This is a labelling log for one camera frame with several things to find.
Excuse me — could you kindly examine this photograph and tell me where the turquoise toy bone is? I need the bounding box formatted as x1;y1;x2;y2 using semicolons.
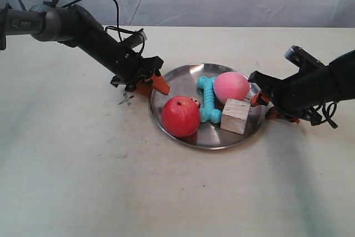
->
197;76;222;124

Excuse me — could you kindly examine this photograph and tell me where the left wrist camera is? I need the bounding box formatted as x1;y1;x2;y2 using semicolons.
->
120;28;147;54

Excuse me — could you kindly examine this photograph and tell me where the round metal plate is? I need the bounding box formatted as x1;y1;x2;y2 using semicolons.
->
149;63;266;150

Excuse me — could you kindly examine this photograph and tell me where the red toy apple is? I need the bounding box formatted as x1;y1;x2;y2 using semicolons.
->
161;96;200;138

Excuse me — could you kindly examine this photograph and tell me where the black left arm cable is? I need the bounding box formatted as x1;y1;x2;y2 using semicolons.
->
59;0;145;54

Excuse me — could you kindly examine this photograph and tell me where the pencil X mark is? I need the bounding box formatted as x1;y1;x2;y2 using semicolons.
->
118;93;134;106

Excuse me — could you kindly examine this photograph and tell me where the wooden cube block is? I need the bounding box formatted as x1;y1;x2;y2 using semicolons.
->
220;98;251;135

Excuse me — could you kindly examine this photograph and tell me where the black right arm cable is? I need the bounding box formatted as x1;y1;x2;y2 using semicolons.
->
305;102;339;129

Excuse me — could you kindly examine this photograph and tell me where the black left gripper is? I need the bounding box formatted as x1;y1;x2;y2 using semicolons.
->
110;53;170;96

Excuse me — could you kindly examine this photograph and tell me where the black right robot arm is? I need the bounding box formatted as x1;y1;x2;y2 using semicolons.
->
248;46;354;129

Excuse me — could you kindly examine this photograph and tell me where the small wooden die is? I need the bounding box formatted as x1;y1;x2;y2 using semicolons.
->
190;97;201;108

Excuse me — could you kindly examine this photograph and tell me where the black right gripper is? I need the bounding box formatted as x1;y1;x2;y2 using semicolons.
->
248;67;337;124

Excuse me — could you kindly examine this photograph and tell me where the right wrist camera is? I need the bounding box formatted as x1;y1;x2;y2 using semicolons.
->
285;46;324;73

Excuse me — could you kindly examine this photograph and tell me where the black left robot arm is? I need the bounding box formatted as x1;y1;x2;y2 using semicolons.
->
1;0;170;97

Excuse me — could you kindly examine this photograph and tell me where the pink toy peach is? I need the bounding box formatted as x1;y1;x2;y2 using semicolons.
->
214;72;250;104

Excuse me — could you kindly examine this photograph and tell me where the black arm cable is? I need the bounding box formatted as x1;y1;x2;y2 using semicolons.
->
305;102;339;129
59;0;145;54

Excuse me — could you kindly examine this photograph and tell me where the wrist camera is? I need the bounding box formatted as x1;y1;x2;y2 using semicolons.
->
285;46;324;73
120;28;147;54

